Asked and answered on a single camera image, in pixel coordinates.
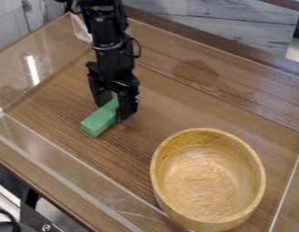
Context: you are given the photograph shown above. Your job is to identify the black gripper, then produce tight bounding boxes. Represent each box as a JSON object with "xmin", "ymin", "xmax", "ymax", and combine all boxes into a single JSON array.
[{"xmin": 85, "ymin": 34, "xmax": 141, "ymax": 121}]

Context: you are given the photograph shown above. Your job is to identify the green rectangular block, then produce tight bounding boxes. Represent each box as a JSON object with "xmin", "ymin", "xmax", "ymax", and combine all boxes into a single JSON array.
[{"xmin": 81, "ymin": 97, "xmax": 118, "ymax": 138}]

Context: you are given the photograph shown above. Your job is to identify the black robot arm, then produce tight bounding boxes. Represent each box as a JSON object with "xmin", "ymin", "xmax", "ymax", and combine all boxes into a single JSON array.
[{"xmin": 54, "ymin": 0, "xmax": 141, "ymax": 120}]

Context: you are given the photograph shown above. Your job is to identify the brown wooden bowl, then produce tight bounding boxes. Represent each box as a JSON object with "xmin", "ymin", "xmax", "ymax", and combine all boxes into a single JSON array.
[{"xmin": 149, "ymin": 128, "xmax": 266, "ymax": 232}]

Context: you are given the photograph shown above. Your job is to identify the clear acrylic tray walls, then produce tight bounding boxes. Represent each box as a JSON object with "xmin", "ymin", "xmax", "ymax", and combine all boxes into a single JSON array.
[{"xmin": 0, "ymin": 9, "xmax": 299, "ymax": 232}]

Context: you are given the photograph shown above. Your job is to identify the clear acrylic corner bracket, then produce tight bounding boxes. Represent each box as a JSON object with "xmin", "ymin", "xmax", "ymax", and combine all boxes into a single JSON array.
[{"xmin": 71, "ymin": 14, "xmax": 93, "ymax": 44}]

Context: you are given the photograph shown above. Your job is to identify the black table leg bracket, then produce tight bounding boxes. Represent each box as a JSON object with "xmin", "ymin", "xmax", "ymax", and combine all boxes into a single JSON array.
[{"xmin": 19, "ymin": 188, "xmax": 62, "ymax": 232}]

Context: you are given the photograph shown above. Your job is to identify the black cable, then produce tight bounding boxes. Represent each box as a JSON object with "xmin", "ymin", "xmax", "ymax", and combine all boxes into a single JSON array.
[{"xmin": 0, "ymin": 207, "xmax": 21, "ymax": 232}]

